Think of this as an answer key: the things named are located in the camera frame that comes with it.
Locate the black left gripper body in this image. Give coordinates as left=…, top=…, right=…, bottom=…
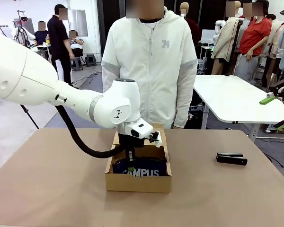
left=118, top=133, right=145, bottom=148

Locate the navy zippered pencil case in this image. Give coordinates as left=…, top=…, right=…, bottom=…
left=112, top=155, right=169, bottom=178

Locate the brown cardboard box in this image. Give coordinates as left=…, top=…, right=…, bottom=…
left=105, top=122, right=173, bottom=194

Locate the black stapler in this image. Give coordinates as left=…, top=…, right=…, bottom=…
left=216, top=152, right=249, bottom=166

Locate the white-sleeved left forearm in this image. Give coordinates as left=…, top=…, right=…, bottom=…
left=171, top=78, right=196, bottom=130

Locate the white-sleeved right forearm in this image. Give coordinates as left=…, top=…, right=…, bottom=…
left=101, top=63, right=120, bottom=94

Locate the dark-haired mannequin in beige clothes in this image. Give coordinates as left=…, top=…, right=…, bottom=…
left=266, top=13, right=284, bottom=88

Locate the mannequin in beige coat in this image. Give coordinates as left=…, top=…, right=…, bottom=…
left=210, top=1, right=243, bottom=76

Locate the person in white jacket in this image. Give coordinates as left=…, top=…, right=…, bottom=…
left=101, top=6, right=196, bottom=130

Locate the grey plastic stool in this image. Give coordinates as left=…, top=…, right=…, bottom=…
left=85, top=54, right=97, bottom=68
left=71, top=56, right=84, bottom=72

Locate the white dehumidifier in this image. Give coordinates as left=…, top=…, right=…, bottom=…
left=55, top=59, right=65, bottom=80

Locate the black tripod leg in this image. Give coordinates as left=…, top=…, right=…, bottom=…
left=20, top=104, right=40, bottom=130

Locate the seated person in white shirt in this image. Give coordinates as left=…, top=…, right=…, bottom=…
left=68, top=30, right=85, bottom=57

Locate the brown-headed mannequin in dark clothes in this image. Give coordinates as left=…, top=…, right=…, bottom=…
left=179, top=2, right=202, bottom=60

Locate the standing person in black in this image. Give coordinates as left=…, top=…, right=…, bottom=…
left=47, top=4, right=74, bottom=86

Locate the man in dark shirt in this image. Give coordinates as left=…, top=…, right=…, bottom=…
left=34, top=20, right=50, bottom=45

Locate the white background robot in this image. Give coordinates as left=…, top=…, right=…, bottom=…
left=13, top=10, right=36, bottom=48

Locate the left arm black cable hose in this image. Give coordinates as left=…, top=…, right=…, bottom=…
left=56, top=104, right=133, bottom=158

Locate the metal wall panel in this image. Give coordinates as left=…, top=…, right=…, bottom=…
left=67, top=9, right=89, bottom=37

